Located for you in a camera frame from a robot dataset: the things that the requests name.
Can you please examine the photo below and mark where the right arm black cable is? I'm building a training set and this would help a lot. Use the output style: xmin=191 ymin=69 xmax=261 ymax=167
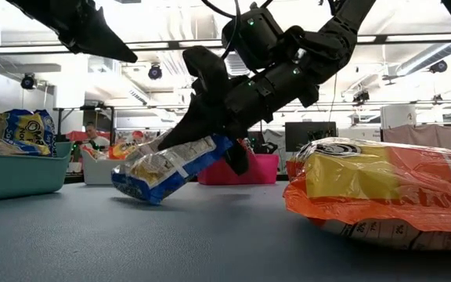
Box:
xmin=200 ymin=0 xmax=243 ymax=60

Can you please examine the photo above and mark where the black ceiling spotlight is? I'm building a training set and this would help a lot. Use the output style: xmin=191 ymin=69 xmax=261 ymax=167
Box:
xmin=147 ymin=64 xmax=164 ymax=81
xmin=428 ymin=60 xmax=449 ymax=74
xmin=352 ymin=89 xmax=370 ymax=105
xmin=20 ymin=73 xmax=37 ymax=90

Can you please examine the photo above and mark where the silver ceiling duct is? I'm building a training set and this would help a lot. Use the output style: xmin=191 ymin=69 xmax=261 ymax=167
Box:
xmin=395 ymin=42 xmax=451 ymax=78

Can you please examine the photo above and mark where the white cabinet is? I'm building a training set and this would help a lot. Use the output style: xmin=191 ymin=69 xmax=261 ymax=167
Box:
xmin=380 ymin=103 xmax=417 ymax=130

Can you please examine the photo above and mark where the blue Maruchan noodle pack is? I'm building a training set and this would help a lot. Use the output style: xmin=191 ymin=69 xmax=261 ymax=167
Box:
xmin=2 ymin=108 xmax=57 ymax=157
xmin=110 ymin=134 xmax=235 ymax=206
xmin=0 ymin=112 xmax=51 ymax=157

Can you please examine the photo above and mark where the pink plastic bin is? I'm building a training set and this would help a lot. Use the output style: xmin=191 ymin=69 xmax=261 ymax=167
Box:
xmin=197 ymin=152 xmax=280 ymax=186

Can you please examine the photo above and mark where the draped pinkish cloth cover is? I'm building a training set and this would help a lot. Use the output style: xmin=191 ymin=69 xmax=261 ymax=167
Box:
xmin=381 ymin=124 xmax=451 ymax=152

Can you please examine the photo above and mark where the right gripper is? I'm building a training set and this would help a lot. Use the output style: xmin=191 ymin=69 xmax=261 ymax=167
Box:
xmin=157 ymin=45 xmax=286 ymax=176

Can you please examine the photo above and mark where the white plastic bin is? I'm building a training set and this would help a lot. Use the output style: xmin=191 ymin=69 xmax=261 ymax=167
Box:
xmin=81 ymin=150 xmax=127 ymax=186

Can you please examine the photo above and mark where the person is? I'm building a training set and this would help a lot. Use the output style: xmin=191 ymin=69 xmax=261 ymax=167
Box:
xmin=80 ymin=121 xmax=111 ymax=152

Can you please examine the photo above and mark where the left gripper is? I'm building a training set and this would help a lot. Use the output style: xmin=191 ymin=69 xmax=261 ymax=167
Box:
xmin=5 ymin=0 xmax=139 ymax=64

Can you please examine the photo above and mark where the teal plastic bin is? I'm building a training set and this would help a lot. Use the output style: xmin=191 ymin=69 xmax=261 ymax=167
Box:
xmin=0 ymin=123 xmax=74 ymax=204

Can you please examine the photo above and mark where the black computer monitor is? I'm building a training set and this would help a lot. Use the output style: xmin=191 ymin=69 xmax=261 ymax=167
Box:
xmin=284 ymin=121 xmax=338 ymax=153

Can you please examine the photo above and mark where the red cloth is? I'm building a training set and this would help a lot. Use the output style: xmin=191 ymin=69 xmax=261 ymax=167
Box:
xmin=65 ymin=131 xmax=111 ymax=143

